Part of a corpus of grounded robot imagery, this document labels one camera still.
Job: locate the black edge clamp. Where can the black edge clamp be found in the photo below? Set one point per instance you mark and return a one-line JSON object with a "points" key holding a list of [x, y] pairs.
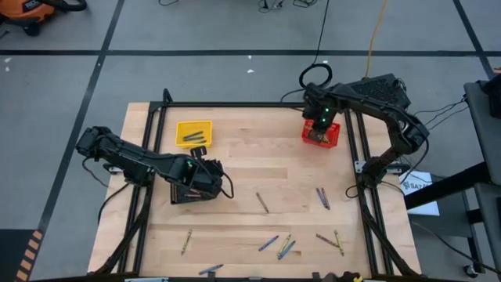
{"points": [[316, 276], [211, 276]]}

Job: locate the white paper sign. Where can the white paper sign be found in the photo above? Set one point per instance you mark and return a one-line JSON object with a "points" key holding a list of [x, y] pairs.
{"points": [[420, 196]]}

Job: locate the grey metal cart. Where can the grey metal cart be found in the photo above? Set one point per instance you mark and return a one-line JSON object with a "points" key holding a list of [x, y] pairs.
{"points": [[485, 129]]}

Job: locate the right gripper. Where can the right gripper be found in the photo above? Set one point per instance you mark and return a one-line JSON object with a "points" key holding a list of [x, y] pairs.
{"points": [[319, 113]]}

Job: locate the red plastic basket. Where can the red plastic basket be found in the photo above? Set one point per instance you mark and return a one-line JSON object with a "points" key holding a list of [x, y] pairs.
{"points": [[334, 137]]}

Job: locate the black caster wheel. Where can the black caster wheel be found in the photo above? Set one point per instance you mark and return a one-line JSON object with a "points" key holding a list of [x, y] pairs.
{"points": [[469, 270]]}

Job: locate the black plastic basket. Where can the black plastic basket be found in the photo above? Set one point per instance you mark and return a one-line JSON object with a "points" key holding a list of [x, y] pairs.
{"points": [[178, 196]]}

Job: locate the black orange striped floor mat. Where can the black orange striped floor mat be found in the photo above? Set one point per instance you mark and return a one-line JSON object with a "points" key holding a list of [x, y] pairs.
{"points": [[15, 254]]}

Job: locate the black device on cart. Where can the black device on cart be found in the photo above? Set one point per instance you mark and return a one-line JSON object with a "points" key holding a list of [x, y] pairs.
{"points": [[493, 96]]}

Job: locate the silver aluminium rail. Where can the silver aluminium rail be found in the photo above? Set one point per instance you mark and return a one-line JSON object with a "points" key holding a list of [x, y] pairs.
{"points": [[146, 280]]}

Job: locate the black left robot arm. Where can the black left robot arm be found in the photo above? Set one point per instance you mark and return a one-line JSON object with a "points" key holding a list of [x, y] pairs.
{"points": [[133, 158]]}

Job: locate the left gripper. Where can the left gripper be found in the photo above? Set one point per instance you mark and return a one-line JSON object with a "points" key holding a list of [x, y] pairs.
{"points": [[207, 176]]}

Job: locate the orange shop vacuum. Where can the orange shop vacuum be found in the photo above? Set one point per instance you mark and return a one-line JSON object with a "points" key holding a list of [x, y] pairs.
{"points": [[23, 11]]}

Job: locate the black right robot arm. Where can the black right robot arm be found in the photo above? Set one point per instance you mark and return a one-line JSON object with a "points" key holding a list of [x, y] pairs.
{"points": [[375, 103]]}

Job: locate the yellow plastic basket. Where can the yellow plastic basket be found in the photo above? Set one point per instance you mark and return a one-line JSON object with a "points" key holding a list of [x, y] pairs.
{"points": [[182, 143]]}

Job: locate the black metal beam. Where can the black metal beam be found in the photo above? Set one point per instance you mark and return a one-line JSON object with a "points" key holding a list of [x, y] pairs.
{"points": [[446, 188]]}

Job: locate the person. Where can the person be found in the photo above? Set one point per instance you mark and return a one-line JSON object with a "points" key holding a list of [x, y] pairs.
{"points": [[340, 277]]}

